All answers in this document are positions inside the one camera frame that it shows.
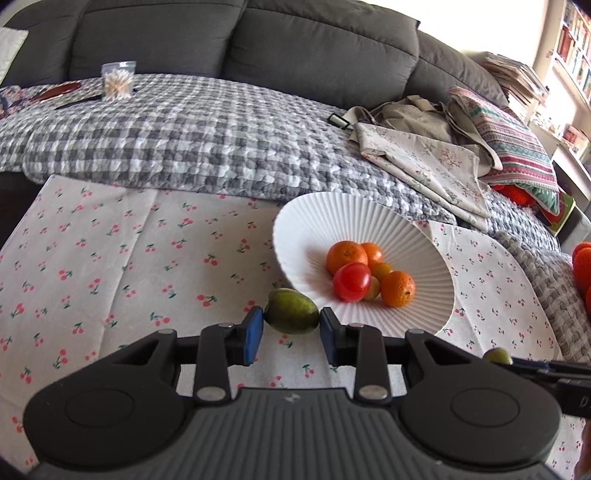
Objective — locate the white ribbed plate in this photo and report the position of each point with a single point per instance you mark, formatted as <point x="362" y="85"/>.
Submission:
<point x="323" y="221"/>

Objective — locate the yellow-green tomato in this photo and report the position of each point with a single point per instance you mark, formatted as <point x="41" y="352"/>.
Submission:
<point x="383" y="270"/>

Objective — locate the green lime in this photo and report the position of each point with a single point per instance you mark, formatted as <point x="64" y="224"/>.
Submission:
<point x="498" y="356"/>
<point x="292" y="314"/>

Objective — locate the grey sofa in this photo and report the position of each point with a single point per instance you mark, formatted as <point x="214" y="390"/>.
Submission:
<point x="300" y="37"/>

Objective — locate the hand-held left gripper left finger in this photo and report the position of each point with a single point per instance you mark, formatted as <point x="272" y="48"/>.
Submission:
<point x="253" y="339"/>

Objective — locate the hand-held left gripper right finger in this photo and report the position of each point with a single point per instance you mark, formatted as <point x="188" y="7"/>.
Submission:
<point x="328" y="339"/>

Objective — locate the grey woven blanket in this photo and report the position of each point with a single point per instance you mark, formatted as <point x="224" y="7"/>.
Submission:
<point x="545" y="277"/>

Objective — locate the small orange tomato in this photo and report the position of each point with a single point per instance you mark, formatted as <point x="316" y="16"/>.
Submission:
<point x="374" y="251"/>

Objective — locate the green book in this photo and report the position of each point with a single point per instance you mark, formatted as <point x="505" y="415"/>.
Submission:
<point x="558" y="214"/>

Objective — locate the stack of magazines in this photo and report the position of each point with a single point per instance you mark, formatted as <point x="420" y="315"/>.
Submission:
<point x="512" y="76"/>

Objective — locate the red plush toy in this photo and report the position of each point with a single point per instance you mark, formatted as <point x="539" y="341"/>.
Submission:
<point x="515" y="194"/>

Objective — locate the white pillow with blue print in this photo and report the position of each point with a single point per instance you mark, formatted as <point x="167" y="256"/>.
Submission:
<point x="11" y="50"/>

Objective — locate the striped patterned cushion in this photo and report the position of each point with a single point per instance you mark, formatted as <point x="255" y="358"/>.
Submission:
<point x="517" y="147"/>

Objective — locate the large orange mandarin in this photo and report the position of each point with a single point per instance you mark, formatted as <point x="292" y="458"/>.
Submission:
<point x="345" y="256"/>

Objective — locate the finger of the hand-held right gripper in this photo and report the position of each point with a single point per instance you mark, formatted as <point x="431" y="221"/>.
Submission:
<point x="538" y="368"/>

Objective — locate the orange plush toy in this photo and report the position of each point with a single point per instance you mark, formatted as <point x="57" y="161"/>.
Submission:
<point x="582" y="267"/>

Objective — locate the red tomato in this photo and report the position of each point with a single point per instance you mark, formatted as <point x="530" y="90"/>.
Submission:
<point x="352" y="282"/>

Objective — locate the black pen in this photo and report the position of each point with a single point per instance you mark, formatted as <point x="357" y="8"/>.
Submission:
<point x="78" y="102"/>

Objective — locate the beige cloth bag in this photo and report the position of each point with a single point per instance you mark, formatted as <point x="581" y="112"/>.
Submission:
<point x="406" y="115"/>

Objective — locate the grey checked blanket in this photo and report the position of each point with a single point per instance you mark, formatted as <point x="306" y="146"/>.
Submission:
<point x="207" y="138"/>

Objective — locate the clear cotton swab container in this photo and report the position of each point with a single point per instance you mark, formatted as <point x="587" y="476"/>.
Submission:
<point x="118" y="81"/>

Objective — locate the brown longan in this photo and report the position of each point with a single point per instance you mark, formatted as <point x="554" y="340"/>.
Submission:
<point x="374" y="288"/>

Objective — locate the floral patterned pouch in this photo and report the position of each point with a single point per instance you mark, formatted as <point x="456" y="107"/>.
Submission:
<point x="11" y="101"/>

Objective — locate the cherry print cloth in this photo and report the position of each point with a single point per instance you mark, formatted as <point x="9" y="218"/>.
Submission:
<point x="115" y="258"/>

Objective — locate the folded floral cloth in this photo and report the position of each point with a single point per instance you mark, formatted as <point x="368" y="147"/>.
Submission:
<point x="434" y="170"/>

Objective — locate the white bookshelf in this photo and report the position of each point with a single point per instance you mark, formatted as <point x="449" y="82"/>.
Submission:
<point x="572" y="92"/>

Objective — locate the red flat case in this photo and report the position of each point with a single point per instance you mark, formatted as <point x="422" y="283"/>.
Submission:
<point x="57" y="91"/>

